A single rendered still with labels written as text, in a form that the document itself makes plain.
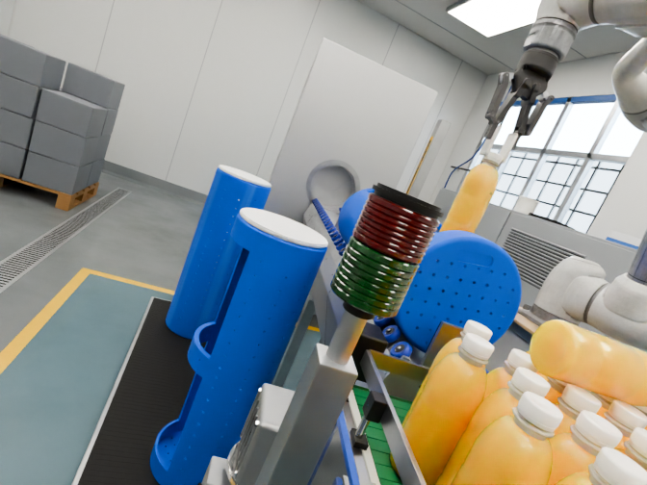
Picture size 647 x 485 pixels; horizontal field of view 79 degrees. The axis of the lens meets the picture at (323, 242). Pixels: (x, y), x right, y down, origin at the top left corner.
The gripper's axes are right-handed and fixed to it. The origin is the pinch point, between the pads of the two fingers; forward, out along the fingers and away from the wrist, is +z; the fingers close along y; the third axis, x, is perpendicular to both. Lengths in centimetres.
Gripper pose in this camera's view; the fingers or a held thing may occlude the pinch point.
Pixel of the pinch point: (498, 144)
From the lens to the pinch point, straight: 99.8
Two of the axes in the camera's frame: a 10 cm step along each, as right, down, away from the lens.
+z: -3.8, 9.1, 1.9
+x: 1.0, 2.5, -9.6
